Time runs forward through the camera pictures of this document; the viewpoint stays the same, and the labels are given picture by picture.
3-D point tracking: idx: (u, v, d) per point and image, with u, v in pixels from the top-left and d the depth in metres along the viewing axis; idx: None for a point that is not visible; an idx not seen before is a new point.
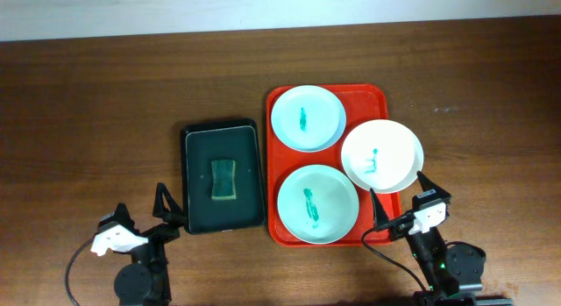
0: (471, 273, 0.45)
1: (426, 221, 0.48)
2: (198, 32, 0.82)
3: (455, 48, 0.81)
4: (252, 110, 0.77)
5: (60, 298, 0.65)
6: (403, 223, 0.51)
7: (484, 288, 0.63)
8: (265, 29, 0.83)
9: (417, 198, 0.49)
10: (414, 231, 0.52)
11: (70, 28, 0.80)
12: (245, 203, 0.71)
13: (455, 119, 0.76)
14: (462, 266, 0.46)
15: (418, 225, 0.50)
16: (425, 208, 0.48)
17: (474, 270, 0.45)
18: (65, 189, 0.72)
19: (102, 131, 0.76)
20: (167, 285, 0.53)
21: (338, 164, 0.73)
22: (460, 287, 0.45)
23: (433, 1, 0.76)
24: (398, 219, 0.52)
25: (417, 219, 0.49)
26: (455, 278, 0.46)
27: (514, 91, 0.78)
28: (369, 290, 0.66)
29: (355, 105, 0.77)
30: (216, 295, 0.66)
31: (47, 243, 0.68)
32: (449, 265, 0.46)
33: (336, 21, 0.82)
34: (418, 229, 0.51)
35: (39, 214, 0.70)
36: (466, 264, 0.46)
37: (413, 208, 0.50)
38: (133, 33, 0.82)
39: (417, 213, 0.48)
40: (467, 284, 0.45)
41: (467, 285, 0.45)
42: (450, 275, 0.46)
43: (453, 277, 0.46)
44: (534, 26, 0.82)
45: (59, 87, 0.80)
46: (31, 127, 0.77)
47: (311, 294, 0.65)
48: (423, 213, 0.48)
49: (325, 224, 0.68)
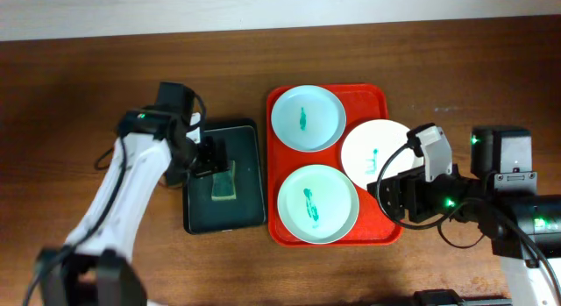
0: (513, 148, 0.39)
1: (439, 136, 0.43)
2: (197, 32, 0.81)
3: (456, 48, 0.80)
4: (254, 111, 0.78)
5: None
6: (415, 174, 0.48)
7: (485, 288, 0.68)
8: (265, 29, 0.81)
9: (408, 132, 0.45)
10: (427, 171, 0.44)
11: (66, 29, 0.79)
12: (245, 203, 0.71)
13: (453, 119, 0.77)
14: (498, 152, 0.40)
15: (432, 152, 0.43)
16: (422, 129, 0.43)
17: (516, 149, 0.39)
18: (67, 190, 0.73)
19: (102, 132, 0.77)
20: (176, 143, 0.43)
21: (338, 164, 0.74)
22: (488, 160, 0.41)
23: (435, 1, 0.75)
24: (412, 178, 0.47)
25: (425, 146, 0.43)
26: (478, 154, 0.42)
27: (513, 92, 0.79)
28: (368, 290, 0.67)
29: (355, 105, 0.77)
30: (217, 295, 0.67)
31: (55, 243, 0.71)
32: (482, 132, 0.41)
33: (337, 21, 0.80)
34: (429, 158, 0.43)
35: (41, 215, 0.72)
36: (509, 154, 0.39)
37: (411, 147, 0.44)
38: (131, 33, 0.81)
39: (419, 135, 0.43)
40: (514, 141, 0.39)
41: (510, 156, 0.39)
42: (489, 148, 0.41)
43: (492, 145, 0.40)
44: (539, 25, 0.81)
45: (56, 88, 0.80)
46: (29, 129, 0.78)
47: (311, 294, 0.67)
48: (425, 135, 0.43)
49: (324, 225, 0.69)
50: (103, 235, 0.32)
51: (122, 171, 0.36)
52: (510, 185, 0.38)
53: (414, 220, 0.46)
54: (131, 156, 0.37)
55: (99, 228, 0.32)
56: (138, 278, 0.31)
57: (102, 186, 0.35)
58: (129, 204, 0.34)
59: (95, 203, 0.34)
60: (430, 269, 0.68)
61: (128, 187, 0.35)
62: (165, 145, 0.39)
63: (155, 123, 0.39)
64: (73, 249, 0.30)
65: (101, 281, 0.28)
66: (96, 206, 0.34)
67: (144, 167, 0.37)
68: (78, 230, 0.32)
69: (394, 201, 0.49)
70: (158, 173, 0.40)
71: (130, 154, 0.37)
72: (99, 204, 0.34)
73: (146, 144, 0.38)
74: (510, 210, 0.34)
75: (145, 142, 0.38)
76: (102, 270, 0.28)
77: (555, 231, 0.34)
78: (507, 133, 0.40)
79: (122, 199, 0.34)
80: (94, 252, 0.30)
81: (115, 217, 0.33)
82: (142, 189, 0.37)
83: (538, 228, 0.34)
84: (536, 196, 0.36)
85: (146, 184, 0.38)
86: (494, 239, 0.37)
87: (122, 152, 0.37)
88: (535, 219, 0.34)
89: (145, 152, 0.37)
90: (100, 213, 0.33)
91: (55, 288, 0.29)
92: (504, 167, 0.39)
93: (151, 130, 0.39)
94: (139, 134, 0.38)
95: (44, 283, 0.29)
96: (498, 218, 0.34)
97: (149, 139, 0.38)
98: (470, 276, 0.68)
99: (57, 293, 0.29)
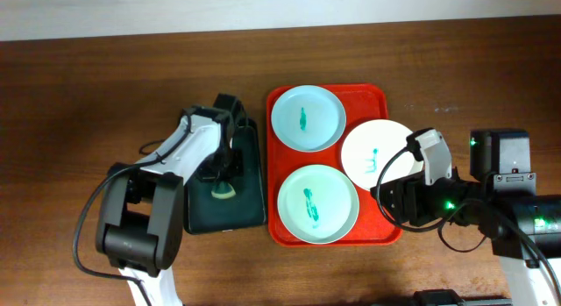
0: (513, 150, 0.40)
1: (437, 139, 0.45)
2: (197, 32, 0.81)
3: (456, 47, 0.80)
4: (254, 111, 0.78)
5: (67, 296, 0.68)
6: (415, 179, 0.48)
7: (485, 288, 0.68)
8: (265, 29, 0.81)
9: (406, 137, 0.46)
10: (427, 174, 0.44)
11: (66, 28, 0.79)
12: (245, 203, 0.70)
13: (453, 119, 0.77)
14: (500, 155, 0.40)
15: (432, 155, 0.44)
16: (423, 132, 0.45)
17: (516, 150, 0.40)
18: (67, 190, 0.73)
19: (102, 131, 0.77)
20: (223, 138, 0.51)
21: (338, 164, 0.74)
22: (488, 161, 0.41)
23: (436, 0, 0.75)
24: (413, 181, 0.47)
25: (425, 149, 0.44)
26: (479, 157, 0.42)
27: (514, 93, 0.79)
28: (368, 290, 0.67)
29: (355, 105, 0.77)
30: (217, 295, 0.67)
31: (55, 243, 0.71)
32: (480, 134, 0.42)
33: (337, 21, 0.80)
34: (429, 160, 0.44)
35: (40, 214, 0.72)
36: (509, 154, 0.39)
37: (414, 150, 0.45)
38: (131, 33, 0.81)
39: (420, 138, 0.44)
40: (512, 141, 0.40)
41: (510, 157, 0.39)
42: (487, 150, 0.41)
43: (490, 146, 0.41)
44: (538, 26, 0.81)
45: (56, 88, 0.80)
46: (29, 128, 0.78)
47: (310, 294, 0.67)
48: (425, 138, 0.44)
49: (325, 224, 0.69)
50: (167, 164, 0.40)
51: (185, 133, 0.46)
52: (512, 186, 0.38)
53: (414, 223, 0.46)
54: (193, 126, 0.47)
55: (164, 160, 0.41)
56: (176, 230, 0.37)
57: (168, 138, 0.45)
58: (188, 154, 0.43)
59: (163, 147, 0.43)
60: (430, 269, 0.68)
61: (188, 144, 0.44)
62: (217, 131, 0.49)
63: (212, 114, 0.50)
64: (139, 167, 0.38)
65: (160, 193, 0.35)
66: (163, 147, 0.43)
67: (202, 135, 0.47)
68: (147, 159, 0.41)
69: (396, 203, 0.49)
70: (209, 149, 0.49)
71: (193, 124, 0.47)
72: (166, 147, 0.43)
73: (207, 123, 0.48)
74: (510, 209, 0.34)
75: (205, 121, 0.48)
76: (161, 186, 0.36)
77: (555, 231, 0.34)
78: (504, 135, 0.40)
79: (184, 149, 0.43)
80: (154, 173, 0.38)
81: (176, 157, 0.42)
82: (198, 150, 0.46)
83: (538, 227, 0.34)
84: (534, 196, 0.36)
85: (202, 150, 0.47)
86: (494, 239, 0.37)
87: (187, 121, 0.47)
88: (535, 219, 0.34)
89: (205, 128, 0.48)
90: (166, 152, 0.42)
91: (117, 195, 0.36)
92: (504, 168, 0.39)
93: (209, 117, 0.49)
94: (202, 117, 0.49)
95: (111, 188, 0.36)
96: (499, 217, 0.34)
97: (208, 122, 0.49)
98: (470, 277, 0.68)
99: (117, 198, 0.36)
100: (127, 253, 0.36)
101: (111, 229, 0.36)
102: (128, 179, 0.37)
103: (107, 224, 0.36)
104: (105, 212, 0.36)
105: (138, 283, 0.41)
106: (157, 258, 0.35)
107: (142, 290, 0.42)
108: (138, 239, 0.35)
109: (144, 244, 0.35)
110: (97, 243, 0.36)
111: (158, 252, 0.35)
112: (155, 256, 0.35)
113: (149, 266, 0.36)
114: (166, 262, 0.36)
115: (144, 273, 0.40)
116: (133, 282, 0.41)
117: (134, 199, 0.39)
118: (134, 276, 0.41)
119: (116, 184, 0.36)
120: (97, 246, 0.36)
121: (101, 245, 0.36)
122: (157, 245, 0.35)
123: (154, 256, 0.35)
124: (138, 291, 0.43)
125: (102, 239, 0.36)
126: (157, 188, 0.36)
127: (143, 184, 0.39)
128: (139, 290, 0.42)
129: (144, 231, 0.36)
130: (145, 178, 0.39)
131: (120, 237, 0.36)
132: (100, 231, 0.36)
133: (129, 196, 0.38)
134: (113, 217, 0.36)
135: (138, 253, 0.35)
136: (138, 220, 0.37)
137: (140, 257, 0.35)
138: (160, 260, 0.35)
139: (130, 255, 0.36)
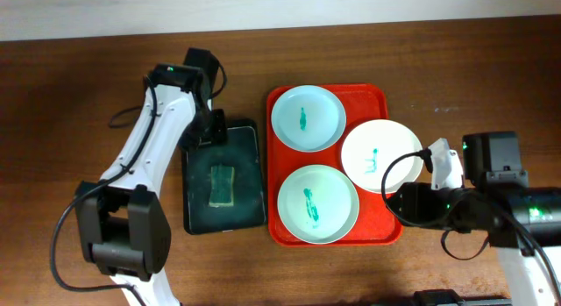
0: (506, 151, 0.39)
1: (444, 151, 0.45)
2: (198, 32, 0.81)
3: (456, 48, 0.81)
4: (253, 111, 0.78)
5: (63, 297, 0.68)
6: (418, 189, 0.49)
7: (486, 288, 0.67)
8: (265, 29, 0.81)
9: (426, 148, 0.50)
10: (432, 181, 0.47)
11: (67, 28, 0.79)
12: (245, 205, 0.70)
13: (454, 119, 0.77)
14: (493, 157, 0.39)
15: (439, 165, 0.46)
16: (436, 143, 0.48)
17: (509, 149, 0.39)
18: (66, 190, 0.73)
19: (102, 131, 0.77)
20: (199, 103, 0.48)
21: (338, 164, 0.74)
22: (479, 160, 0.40)
23: (436, 1, 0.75)
24: (418, 182, 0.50)
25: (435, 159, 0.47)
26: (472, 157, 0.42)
27: (514, 93, 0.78)
28: (369, 290, 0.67)
29: (355, 105, 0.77)
30: (216, 296, 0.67)
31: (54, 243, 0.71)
32: (472, 138, 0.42)
33: (337, 21, 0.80)
34: (436, 168, 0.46)
35: (39, 214, 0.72)
36: (501, 152, 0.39)
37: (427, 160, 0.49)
38: (132, 34, 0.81)
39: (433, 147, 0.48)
40: (502, 141, 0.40)
41: (503, 157, 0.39)
42: (479, 152, 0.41)
43: (481, 148, 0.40)
44: (537, 26, 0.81)
45: (57, 87, 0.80)
46: (29, 128, 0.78)
47: (310, 294, 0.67)
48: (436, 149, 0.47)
49: (324, 224, 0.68)
50: (137, 173, 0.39)
51: (152, 118, 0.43)
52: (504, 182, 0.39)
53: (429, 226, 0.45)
54: (160, 107, 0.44)
55: (131, 169, 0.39)
56: (162, 234, 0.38)
57: (134, 129, 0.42)
58: (159, 150, 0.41)
59: (129, 144, 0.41)
60: (430, 269, 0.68)
61: (158, 131, 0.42)
62: (190, 100, 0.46)
63: (182, 78, 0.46)
64: (107, 185, 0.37)
65: (132, 211, 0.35)
66: (128, 147, 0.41)
67: (172, 115, 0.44)
68: (113, 168, 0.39)
69: (408, 206, 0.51)
70: (184, 123, 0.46)
71: (159, 104, 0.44)
72: (132, 145, 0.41)
73: (176, 93, 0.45)
74: (506, 202, 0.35)
75: (173, 95, 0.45)
76: (133, 203, 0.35)
77: (550, 224, 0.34)
78: (493, 136, 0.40)
79: (152, 145, 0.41)
80: (124, 187, 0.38)
81: (145, 160, 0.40)
82: (171, 134, 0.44)
83: (534, 218, 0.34)
84: (528, 190, 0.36)
85: (176, 129, 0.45)
86: (493, 234, 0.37)
87: (152, 103, 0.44)
88: (529, 210, 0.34)
89: (174, 104, 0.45)
90: (131, 156, 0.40)
91: (89, 215, 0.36)
92: (495, 166, 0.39)
93: (178, 86, 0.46)
94: (170, 89, 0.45)
95: (82, 209, 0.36)
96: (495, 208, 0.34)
97: (177, 93, 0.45)
98: (470, 276, 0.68)
99: (90, 219, 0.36)
100: (117, 262, 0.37)
101: (95, 245, 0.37)
102: (98, 199, 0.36)
103: (88, 241, 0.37)
104: (83, 231, 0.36)
105: (131, 288, 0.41)
106: (147, 264, 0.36)
107: (137, 295, 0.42)
108: (124, 249, 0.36)
109: (131, 252, 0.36)
110: (87, 257, 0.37)
111: (147, 260, 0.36)
112: (145, 263, 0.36)
113: (140, 273, 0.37)
114: (157, 266, 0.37)
115: (136, 279, 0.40)
116: (127, 288, 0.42)
117: (113, 209, 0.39)
118: (126, 282, 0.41)
119: (87, 205, 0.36)
120: (88, 259, 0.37)
121: (88, 257, 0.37)
122: (144, 253, 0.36)
123: (145, 263, 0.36)
124: (132, 296, 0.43)
125: (89, 255, 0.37)
126: (129, 206, 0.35)
127: (116, 195, 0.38)
128: (134, 295, 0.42)
129: (127, 242, 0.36)
130: (116, 192, 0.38)
131: (106, 246, 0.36)
132: (83, 245, 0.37)
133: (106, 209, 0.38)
134: (93, 235, 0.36)
135: (127, 262, 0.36)
136: (119, 228, 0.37)
137: (131, 265, 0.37)
138: (151, 266, 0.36)
139: (119, 263, 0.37)
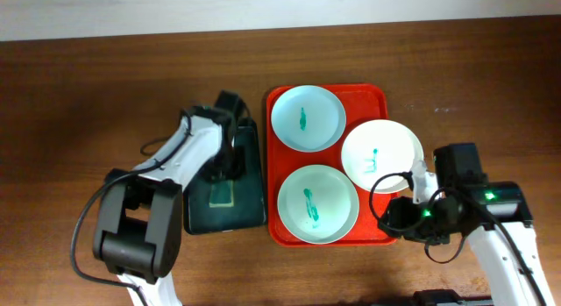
0: (469, 160, 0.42)
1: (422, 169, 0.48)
2: (198, 32, 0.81)
3: (456, 48, 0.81)
4: (253, 111, 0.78)
5: (60, 298, 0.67)
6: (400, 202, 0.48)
7: (486, 288, 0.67)
8: (265, 29, 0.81)
9: None
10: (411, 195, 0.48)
11: (67, 28, 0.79)
12: (246, 205, 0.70)
13: (454, 119, 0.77)
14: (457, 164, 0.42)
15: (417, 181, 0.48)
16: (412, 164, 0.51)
17: (472, 158, 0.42)
18: (66, 189, 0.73)
19: (101, 131, 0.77)
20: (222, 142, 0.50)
21: (338, 164, 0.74)
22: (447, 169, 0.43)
23: (435, 1, 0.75)
24: (401, 198, 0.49)
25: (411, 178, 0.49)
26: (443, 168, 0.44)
27: (514, 93, 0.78)
28: (368, 290, 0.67)
29: (355, 105, 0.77)
30: (216, 296, 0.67)
31: (53, 242, 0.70)
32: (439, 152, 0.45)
33: (337, 21, 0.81)
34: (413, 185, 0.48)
35: (39, 214, 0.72)
36: (465, 160, 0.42)
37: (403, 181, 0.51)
38: (132, 34, 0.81)
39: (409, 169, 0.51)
40: (464, 151, 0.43)
41: (465, 164, 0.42)
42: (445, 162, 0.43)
43: (447, 158, 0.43)
44: (536, 27, 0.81)
45: (58, 87, 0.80)
46: (29, 127, 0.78)
47: (310, 294, 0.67)
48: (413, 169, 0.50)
49: (325, 224, 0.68)
50: (166, 170, 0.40)
51: (185, 136, 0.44)
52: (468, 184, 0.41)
53: (419, 238, 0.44)
54: (194, 129, 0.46)
55: (162, 166, 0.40)
56: (175, 236, 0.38)
57: (166, 143, 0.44)
58: (188, 160, 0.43)
59: (161, 151, 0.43)
60: (430, 269, 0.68)
61: (188, 146, 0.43)
62: (217, 132, 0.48)
63: (212, 116, 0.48)
64: (138, 174, 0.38)
65: (158, 202, 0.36)
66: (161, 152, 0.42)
67: (202, 139, 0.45)
68: (146, 162, 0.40)
69: (393, 218, 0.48)
70: (209, 152, 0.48)
71: (193, 128, 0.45)
72: (165, 151, 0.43)
73: (209, 124, 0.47)
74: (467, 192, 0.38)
75: (205, 124, 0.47)
76: (159, 195, 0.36)
77: (502, 208, 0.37)
78: (456, 146, 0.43)
79: (183, 152, 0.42)
80: (152, 179, 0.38)
81: (175, 162, 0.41)
82: (198, 156, 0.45)
83: (489, 202, 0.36)
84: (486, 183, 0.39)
85: (202, 153, 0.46)
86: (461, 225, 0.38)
87: (187, 123, 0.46)
88: (486, 194, 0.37)
89: (205, 131, 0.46)
90: (165, 156, 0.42)
91: (112, 202, 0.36)
92: (460, 169, 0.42)
93: (210, 118, 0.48)
94: (202, 119, 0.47)
95: (108, 195, 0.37)
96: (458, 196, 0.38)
97: (209, 123, 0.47)
98: (470, 276, 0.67)
99: (112, 207, 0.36)
100: (124, 261, 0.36)
101: (107, 238, 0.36)
102: (126, 186, 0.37)
103: (103, 231, 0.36)
104: (100, 221, 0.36)
105: (137, 289, 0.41)
106: (154, 265, 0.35)
107: (141, 296, 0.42)
108: (134, 249, 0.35)
109: (142, 251, 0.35)
110: (94, 250, 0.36)
111: (155, 261, 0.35)
112: (152, 264, 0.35)
113: (147, 273, 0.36)
114: (164, 269, 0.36)
115: (142, 280, 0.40)
116: (132, 289, 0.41)
117: (132, 205, 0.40)
118: (132, 283, 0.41)
119: (113, 190, 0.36)
120: (95, 253, 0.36)
121: (97, 254, 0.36)
122: (154, 253, 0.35)
123: (152, 264, 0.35)
124: (137, 297, 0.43)
125: (98, 247, 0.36)
126: (155, 196, 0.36)
127: (142, 190, 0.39)
128: (139, 296, 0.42)
129: (140, 239, 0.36)
130: (143, 185, 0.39)
131: (117, 245, 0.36)
132: (97, 232, 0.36)
133: (128, 203, 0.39)
134: (110, 224, 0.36)
135: (136, 261, 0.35)
136: (134, 226, 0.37)
137: (138, 265, 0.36)
138: (158, 267, 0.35)
139: (127, 262, 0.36)
